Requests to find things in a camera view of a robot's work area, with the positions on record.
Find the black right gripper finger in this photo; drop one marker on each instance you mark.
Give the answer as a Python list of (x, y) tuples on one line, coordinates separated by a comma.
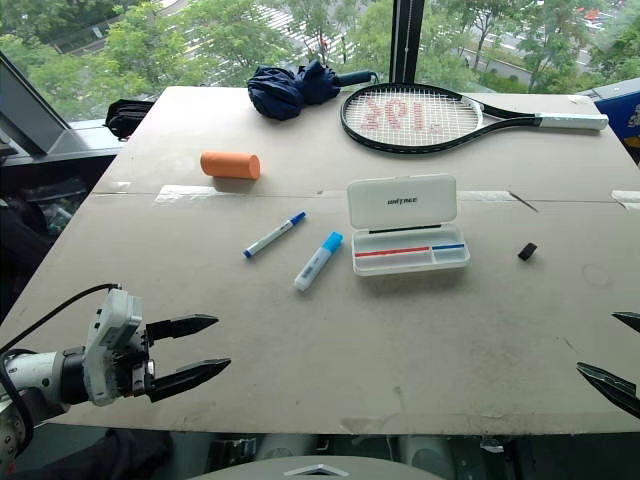
[(629, 320), (611, 384)]

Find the orange foam cylinder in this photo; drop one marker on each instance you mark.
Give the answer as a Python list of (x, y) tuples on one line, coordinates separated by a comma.
[(230, 166)]

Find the black and white tennis racket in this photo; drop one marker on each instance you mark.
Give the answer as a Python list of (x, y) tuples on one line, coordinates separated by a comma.
[(425, 118)]

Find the small black eraser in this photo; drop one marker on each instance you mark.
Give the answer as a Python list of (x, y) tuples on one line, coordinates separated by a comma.
[(528, 251)]

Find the blue box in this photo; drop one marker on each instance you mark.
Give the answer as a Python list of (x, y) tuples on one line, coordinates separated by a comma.
[(620, 115)]

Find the black window frame post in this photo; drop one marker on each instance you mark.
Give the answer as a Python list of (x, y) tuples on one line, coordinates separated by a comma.
[(406, 41)]

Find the thin dark stick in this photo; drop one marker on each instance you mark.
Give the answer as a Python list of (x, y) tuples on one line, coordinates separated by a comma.
[(524, 201)]

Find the white open pencil case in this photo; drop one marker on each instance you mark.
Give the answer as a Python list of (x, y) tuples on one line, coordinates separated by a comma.
[(406, 225)]

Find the black bag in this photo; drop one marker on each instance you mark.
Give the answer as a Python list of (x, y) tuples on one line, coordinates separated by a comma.
[(126, 116)]

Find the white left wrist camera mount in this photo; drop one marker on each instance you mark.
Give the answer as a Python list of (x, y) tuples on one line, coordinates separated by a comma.
[(109, 336)]

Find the thin blue-capped marker pen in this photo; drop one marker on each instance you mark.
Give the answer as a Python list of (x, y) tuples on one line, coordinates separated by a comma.
[(274, 235)]

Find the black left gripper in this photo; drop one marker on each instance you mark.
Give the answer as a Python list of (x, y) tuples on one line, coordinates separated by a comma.
[(134, 364)]

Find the light blue highlighter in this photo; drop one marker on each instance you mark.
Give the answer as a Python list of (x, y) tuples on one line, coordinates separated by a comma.
[(319, 261)]

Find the navy folded umbrella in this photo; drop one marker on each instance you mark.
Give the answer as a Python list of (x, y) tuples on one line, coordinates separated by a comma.
[(295, 88)]

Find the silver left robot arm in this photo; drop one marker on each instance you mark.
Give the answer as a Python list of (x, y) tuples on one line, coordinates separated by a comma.
[(31, 374)]

